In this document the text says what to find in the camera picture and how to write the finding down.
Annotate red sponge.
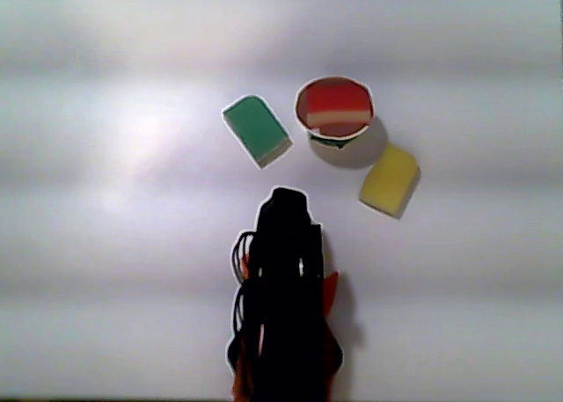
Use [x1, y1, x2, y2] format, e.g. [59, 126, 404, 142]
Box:
[296, 79, 374, 137]

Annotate white paper cup green band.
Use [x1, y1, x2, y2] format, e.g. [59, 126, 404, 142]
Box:
[293, 75, 376, 150]

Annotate green sponge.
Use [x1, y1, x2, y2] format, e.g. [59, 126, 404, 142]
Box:
[221, 94, 295, 170]

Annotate orange tape strip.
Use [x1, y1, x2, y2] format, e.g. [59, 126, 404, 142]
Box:
[231, 252, 255, 401]
[323, 270, 343, 398]

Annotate yellow sponge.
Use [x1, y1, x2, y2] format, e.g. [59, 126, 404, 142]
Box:
[358, 144, 421, 221]

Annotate black motor cable loops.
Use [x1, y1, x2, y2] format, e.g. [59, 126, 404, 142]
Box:
[230, 229, 261, 335]

